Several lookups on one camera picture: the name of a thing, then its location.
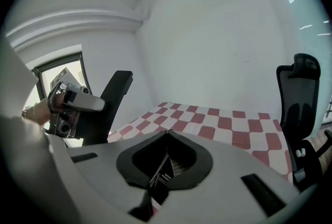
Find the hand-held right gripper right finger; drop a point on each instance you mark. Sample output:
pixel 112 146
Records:
pixel 233 166

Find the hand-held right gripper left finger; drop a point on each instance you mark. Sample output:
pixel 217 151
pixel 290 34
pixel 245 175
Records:
pixel 103 166

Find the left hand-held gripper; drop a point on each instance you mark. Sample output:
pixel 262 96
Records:
pixel 63 124

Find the person's left forearm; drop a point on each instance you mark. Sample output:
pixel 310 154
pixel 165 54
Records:
pixel 41 114

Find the person's left hand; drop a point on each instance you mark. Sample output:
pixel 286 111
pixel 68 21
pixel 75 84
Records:
pixel 58 100

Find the black framed window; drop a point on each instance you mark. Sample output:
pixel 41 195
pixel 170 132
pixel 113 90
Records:
pixel 84 72

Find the red white checkered tablecloth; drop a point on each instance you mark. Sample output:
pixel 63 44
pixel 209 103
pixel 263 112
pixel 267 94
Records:
pixel 197 119

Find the black mesh office chair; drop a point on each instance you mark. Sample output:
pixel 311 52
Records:
pixel 298 103

